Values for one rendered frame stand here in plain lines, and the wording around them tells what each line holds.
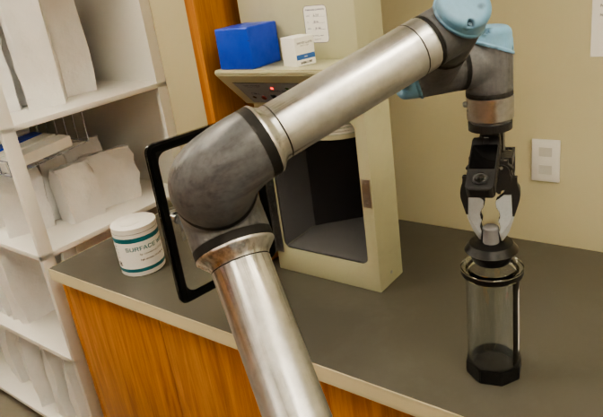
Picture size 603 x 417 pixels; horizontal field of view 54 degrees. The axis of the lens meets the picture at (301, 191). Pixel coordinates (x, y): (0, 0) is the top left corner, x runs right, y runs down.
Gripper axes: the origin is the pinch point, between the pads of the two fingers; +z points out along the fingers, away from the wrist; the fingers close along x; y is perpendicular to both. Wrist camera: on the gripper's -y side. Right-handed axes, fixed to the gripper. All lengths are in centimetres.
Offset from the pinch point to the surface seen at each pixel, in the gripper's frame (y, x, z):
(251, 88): 21, 54, -23
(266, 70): 16, 47, -28
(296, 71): 14, 39, -28
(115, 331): 14, 111, 46
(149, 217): 27, 98, 14
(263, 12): 28, 53, -39
